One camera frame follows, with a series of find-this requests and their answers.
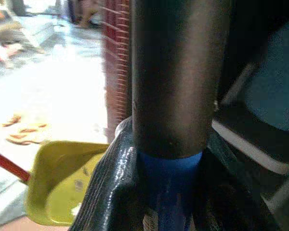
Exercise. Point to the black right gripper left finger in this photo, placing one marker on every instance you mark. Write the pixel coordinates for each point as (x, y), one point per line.
(110, 183)

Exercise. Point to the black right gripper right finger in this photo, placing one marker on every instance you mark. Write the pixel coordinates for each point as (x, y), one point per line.
(226, 202)

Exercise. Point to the orange crumpled cloth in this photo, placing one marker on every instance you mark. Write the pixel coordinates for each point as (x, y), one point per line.
(21, 137)

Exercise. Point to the dark folding chair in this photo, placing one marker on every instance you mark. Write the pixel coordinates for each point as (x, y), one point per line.
(267, 103)

